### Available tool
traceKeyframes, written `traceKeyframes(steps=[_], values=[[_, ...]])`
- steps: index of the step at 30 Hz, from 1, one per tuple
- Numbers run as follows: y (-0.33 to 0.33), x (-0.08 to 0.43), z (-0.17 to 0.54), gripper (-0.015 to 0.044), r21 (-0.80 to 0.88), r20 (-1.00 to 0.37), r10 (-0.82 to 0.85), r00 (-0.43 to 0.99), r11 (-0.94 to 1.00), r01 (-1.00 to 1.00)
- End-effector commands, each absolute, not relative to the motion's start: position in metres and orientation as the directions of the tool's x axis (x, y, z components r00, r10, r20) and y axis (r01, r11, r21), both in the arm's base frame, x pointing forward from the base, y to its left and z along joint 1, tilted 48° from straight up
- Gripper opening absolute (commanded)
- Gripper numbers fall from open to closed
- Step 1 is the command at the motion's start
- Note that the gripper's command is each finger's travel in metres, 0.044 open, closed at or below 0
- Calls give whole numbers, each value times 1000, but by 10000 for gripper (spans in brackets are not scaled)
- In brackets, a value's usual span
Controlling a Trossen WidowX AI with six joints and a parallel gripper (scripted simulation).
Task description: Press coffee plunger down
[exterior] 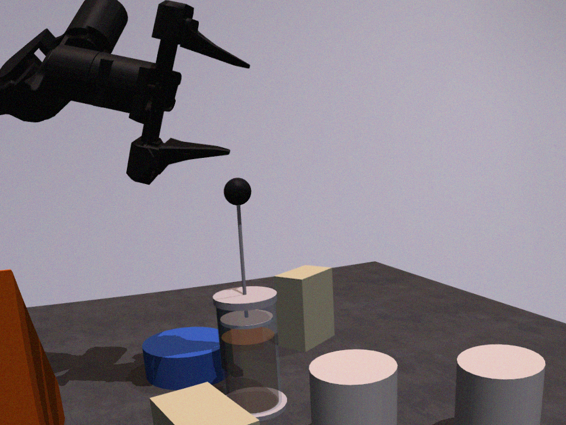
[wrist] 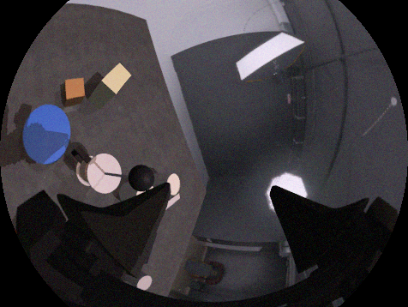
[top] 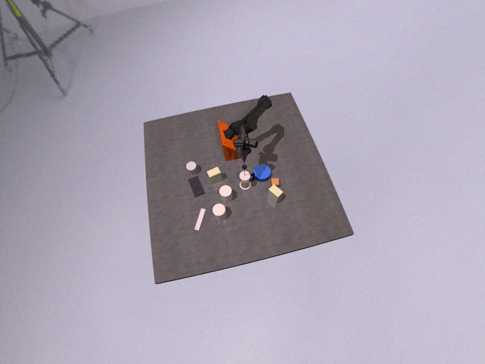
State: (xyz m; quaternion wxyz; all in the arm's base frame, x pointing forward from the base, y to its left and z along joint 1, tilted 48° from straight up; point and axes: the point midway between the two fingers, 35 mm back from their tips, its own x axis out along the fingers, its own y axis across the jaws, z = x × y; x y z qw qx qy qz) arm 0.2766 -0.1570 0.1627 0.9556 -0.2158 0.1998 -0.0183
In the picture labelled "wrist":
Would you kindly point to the grey cylinder with pale pink top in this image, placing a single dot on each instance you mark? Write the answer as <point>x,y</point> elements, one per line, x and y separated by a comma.
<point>172,178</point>
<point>126,192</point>

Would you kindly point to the grey cylinder with white top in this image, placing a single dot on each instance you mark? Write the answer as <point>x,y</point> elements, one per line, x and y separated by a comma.
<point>143,282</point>

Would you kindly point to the orange cube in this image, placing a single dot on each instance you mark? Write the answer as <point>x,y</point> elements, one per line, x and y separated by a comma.
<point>73,91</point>

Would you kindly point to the blue cylinder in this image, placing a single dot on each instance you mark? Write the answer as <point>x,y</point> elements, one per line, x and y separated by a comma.
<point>46,134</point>

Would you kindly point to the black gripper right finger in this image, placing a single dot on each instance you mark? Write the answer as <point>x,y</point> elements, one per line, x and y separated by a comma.
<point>311,228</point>

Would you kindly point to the pale pink flat bar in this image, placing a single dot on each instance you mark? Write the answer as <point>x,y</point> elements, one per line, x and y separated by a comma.
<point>175,198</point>

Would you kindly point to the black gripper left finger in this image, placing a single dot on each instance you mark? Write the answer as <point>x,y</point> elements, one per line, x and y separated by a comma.
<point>124,230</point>

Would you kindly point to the glass french press with plunger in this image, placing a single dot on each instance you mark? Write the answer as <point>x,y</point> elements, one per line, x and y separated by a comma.
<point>103,173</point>

